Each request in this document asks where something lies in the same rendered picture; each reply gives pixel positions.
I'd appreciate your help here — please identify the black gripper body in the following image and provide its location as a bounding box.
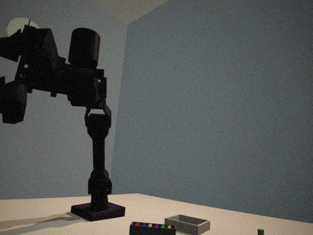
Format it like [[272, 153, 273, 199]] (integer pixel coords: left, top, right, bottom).
[[1, 24, 68, 124]]

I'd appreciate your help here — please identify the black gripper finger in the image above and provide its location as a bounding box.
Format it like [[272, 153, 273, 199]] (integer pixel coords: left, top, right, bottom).
[[0, 76, 5, 113], [0, 29, 21, 62]]

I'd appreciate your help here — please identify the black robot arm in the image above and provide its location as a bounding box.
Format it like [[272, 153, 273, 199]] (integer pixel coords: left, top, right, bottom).
[[22, 27, 112, 212]]

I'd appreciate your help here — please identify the tan shallow rectangular tray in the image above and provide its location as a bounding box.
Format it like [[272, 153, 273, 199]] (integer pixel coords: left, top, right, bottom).
[[165, 214, 210, 235]]

